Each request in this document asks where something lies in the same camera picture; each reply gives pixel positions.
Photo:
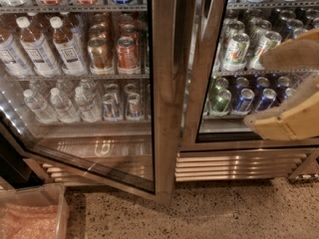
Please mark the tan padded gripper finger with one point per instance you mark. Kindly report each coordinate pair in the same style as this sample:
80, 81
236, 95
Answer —
294, 54
296, 118

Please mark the glass fridge door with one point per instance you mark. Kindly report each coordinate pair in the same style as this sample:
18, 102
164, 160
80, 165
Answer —
156, 26
217, 21

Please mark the steel fridge bottom grille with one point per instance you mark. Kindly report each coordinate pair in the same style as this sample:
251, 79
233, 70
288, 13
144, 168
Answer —
137, 172

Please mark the silver blue can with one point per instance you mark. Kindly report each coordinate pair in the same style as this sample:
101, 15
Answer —
297, 32

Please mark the blue can far right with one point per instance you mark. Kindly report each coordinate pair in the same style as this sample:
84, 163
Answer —
285, 94

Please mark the white 7up can right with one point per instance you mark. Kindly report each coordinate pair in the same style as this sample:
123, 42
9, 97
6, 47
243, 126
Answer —
267, 41

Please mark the white 7up can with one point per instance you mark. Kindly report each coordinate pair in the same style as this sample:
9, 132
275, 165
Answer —
234, 56
267, 41

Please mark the blue can lower right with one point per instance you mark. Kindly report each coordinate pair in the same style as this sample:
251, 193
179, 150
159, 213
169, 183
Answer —
265, 100

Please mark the blue can lower left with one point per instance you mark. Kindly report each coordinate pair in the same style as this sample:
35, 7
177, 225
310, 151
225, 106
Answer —
242, 104

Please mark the white 7up can left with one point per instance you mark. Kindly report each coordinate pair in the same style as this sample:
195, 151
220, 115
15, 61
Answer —
234, 56

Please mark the green can lower shelf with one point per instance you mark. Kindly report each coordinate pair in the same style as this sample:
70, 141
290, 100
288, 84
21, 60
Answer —
219, 102

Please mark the slim energy can middle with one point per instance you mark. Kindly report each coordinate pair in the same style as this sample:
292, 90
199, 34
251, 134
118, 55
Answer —
134, 107

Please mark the slim energy can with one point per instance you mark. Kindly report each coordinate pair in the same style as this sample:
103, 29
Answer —
134, 107
111, 111

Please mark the orange soda can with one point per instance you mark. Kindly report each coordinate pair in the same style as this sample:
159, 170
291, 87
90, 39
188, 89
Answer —
128, 60

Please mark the slim energy can left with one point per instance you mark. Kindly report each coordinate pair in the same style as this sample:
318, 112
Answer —
111, 111

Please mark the gold soda can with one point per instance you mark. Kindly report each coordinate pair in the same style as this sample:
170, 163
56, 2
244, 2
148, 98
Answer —
101, 57

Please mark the water bottle right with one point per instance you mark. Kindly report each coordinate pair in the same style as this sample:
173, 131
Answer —
87, 105

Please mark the water bottle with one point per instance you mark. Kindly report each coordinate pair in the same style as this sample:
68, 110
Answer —
87, 105
39, 106
64, 107

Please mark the brown tea bottle right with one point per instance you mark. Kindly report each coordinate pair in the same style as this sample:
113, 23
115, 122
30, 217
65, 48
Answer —
68, 49

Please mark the brown tea bottle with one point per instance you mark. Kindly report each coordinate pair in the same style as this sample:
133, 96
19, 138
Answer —
13, 56
68, 49
38, 49

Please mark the water bottle middle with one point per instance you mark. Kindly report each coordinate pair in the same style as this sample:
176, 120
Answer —
64, 107

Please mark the water bottle left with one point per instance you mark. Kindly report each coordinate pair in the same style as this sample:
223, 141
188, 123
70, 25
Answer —
39, 106

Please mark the brown tea bottle middle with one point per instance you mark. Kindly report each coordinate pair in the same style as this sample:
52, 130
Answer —
38, 49

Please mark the clear plastic storage bin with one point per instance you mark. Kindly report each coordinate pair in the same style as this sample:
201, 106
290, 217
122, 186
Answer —
34, 213

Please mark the brown tea bottle left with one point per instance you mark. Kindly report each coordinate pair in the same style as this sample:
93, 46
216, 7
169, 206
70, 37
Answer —
13, 56

